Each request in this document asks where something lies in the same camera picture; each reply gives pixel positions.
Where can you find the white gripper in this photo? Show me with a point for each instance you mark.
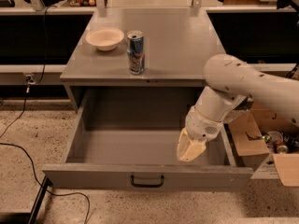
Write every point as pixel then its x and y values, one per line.
pixel 200 124

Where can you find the grey top drawer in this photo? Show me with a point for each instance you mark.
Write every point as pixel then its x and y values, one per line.
pixel 126 138

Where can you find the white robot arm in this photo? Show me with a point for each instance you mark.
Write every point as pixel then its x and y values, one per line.
pixel 229 82

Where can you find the open cardboard box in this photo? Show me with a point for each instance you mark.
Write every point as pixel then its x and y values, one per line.
pixel 246 131

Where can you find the grey drawer cabinet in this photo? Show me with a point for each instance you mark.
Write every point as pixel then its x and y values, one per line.
pixel 177 43

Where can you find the red soda can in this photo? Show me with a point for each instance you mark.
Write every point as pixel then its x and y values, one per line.
pixel 280 147

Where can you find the blue silver drink can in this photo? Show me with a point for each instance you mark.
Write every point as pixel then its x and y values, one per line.
pixel 135 52

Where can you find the white bowl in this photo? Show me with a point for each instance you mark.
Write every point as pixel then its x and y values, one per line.
pixel 105 38

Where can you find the black metal stand leg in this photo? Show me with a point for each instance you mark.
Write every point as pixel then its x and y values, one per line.
pixel 27 217

